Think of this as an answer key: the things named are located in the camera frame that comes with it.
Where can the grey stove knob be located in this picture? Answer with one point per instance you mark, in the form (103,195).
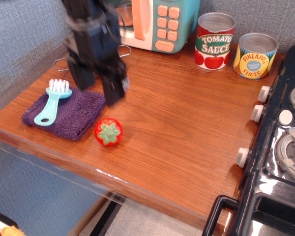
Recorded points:
(241,157)
(263,94)
(256,113)

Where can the grey stove knob top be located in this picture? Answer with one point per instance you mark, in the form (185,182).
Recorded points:
(263,94)

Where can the teal dish brush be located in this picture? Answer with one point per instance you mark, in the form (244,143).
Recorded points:
(58,89)

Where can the purple folded cloth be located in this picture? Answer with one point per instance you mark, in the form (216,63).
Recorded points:
(75,115)

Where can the orange microwave plate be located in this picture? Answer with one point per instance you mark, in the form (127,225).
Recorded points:
(125,17)

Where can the grey stove knob middle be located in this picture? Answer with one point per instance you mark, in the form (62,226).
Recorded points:
(256,113)

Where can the toy microwave oven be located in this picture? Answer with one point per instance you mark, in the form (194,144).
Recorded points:
(159,25)

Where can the grey stove knob bottom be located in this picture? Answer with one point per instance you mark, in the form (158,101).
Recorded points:
(241,157)

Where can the small steel bowl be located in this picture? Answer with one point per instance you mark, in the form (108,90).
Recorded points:
(123,51)

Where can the black toy stove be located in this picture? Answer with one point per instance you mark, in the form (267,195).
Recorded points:
(266,203)

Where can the red toy tomato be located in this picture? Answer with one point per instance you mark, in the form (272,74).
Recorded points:
(108,132)

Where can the tomato sauce can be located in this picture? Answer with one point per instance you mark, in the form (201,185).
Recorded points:
(215,32)

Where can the pineapple slices can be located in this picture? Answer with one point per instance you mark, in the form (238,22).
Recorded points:
(255,55)

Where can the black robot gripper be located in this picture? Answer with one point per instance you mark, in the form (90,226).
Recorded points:
(94,47)

